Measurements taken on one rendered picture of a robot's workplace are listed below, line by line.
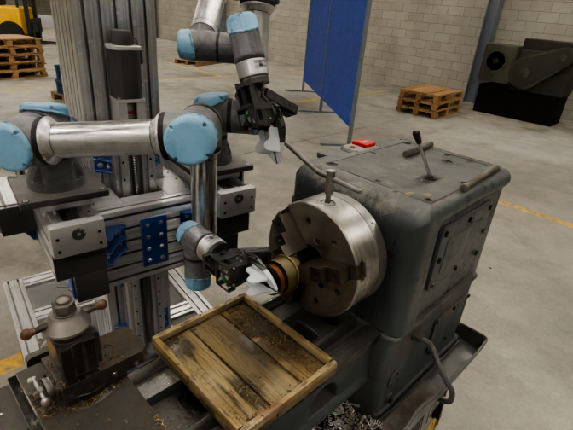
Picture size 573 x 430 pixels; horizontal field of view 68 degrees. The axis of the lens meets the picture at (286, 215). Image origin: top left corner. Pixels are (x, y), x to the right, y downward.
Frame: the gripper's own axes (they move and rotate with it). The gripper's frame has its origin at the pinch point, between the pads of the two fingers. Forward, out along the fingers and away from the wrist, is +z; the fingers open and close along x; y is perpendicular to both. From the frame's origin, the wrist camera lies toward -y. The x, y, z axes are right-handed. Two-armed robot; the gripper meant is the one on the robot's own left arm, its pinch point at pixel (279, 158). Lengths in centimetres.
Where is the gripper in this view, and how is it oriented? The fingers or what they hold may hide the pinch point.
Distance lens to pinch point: 109.9
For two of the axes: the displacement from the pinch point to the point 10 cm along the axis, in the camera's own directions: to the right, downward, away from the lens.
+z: 2.2, 9.7, 1.4
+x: 6.7, -0.4, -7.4
